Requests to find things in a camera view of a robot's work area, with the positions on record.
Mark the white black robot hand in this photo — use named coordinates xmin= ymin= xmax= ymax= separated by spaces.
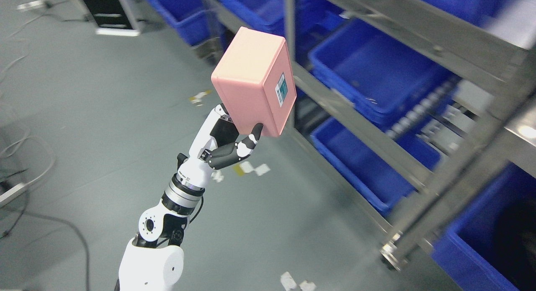
xmin=172 ymin=103 xmax=264 ymax=191

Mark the pink plastic storage box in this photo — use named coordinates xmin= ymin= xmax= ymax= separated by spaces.
xmin=211 ymin=26 xmax=297 ymax=138

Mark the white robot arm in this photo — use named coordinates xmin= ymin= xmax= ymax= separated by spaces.
xmin=114 ymin=175 xmax=205 ymax=291

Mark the blue lower shelf bin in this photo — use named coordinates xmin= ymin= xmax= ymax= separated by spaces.
xmin=311 ymin=118 xmax=415 ymax=217

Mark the blue shelf bin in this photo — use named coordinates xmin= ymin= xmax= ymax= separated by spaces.
xmin=308 ymin=20 xmax=452 ymax=131
xmin=311 ymin=118 xmax=415 ymax=217

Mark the white black equipment box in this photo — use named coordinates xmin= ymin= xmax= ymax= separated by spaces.
xmin=80 ymin=0 xmax=142 ymax=37

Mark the blue middle shelf bin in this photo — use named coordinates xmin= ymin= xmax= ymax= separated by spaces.
xmin=308 ymin=20 xmax=452 ymax=131

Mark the steel shelf rack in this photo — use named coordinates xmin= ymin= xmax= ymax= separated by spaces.
xmin=197 ymin=0 xmax=536 ymax=270

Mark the blue bin with helmet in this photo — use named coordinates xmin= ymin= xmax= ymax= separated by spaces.
xmin=431 ymin=163 xmax=535 ymax=291

